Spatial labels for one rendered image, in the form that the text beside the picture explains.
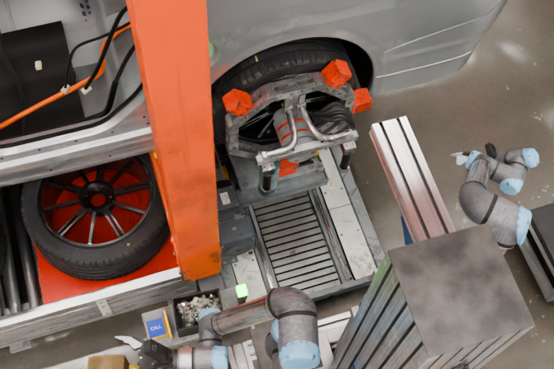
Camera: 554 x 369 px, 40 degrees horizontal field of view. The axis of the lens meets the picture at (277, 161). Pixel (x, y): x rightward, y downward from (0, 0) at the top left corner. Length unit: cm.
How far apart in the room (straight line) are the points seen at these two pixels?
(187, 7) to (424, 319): 84
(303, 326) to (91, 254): 138
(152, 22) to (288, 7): 105
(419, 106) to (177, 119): 248
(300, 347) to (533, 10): 323
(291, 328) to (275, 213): 170
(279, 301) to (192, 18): 93
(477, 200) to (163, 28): 127
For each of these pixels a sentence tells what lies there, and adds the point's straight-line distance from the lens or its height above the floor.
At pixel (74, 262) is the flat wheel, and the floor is 50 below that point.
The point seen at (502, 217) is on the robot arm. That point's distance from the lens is 256.
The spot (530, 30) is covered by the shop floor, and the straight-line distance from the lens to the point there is 486.
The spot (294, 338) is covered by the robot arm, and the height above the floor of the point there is 146.
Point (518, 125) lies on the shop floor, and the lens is 445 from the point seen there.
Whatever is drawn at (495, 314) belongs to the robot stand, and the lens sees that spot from 173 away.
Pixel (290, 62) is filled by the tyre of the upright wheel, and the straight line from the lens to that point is 297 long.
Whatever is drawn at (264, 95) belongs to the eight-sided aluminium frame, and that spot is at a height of 111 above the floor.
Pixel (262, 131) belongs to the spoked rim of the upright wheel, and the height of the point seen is 67.
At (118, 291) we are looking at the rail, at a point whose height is 39.
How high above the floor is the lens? 360
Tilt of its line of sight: 62 degrees down
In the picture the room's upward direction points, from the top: 6 degrees clockwise
